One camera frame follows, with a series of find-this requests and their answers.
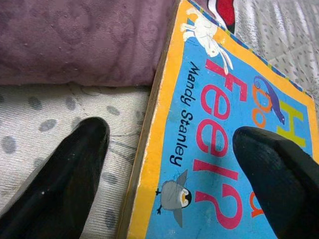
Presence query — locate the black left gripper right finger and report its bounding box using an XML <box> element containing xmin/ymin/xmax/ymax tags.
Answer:
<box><xmin>232</xmin><ymin>125</ymin><xmax>319</xmax><ymax>239</ymax></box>

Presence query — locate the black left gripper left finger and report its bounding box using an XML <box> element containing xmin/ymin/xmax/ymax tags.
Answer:
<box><xmin>0</xmin><ymin>117</ymin><xmax>111</xmax><ymax>239</ymax></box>

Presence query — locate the purple cartoon print blanket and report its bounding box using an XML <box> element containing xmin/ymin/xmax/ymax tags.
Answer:
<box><xmin>0</xmin><ymin>0</ymin><xmax>236</xmax><ymax>88</ymax></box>

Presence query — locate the yellow blue children's book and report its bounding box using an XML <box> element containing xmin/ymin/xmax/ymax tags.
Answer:
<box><xmin>116</xmin><ymin>0</ymin><xmax>318</xmax><ymax>239</ymax></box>

